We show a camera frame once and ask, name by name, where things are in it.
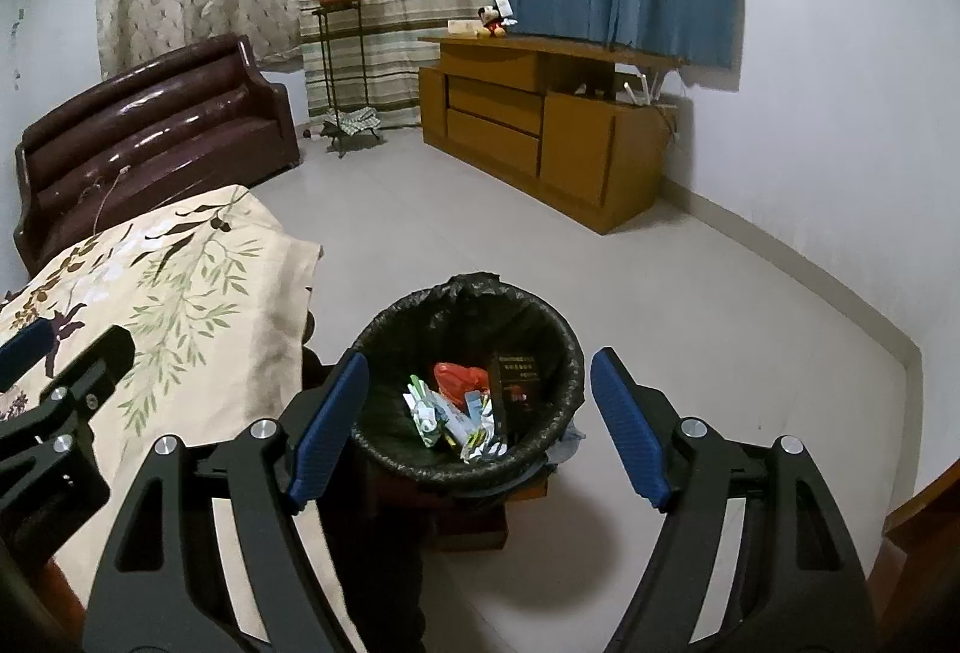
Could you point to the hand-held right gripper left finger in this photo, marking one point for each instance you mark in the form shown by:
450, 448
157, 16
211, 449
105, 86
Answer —
330, 428

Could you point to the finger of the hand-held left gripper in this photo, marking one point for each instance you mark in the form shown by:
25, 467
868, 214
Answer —
26, 353
105, 360

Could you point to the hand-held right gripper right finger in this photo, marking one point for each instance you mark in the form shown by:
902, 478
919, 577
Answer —
630, 428

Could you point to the yellow green wrapper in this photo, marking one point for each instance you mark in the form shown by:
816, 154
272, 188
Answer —
426, 413

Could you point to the black-lined trash bin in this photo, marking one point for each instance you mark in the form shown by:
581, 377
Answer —
390, 330

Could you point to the black box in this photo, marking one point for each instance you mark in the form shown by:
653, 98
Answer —
516, 390

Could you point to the orange plastic bag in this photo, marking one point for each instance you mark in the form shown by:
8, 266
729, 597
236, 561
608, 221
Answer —
457, 381

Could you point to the beige floral blanket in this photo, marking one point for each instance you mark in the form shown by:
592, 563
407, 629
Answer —
195, 293

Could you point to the brown low stool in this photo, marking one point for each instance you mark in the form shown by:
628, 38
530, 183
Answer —
472, 525

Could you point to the dark brown leather sofa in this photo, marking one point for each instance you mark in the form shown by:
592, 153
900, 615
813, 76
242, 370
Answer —
150, 128

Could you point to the brown wooden cabinet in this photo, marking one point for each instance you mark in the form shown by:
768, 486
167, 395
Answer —
585, 158

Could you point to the striped folded cloth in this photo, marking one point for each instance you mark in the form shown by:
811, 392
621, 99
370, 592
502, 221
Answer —
352, 122

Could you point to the brown wooden board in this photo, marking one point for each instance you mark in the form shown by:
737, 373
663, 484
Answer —
922, 533

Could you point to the white router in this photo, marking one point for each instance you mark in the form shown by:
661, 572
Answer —
641, 92

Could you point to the black metal plant stand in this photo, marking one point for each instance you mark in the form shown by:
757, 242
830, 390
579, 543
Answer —
324, 68

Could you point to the beige tissue box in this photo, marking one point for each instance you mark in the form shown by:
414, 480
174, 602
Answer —
463, 27

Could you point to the mouse plush toy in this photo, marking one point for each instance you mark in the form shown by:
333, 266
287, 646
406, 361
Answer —
493, 21

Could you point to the small white card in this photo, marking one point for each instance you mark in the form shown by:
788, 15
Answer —
505, 9

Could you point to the dark wooden bed frame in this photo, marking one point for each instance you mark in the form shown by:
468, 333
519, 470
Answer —
319, 368

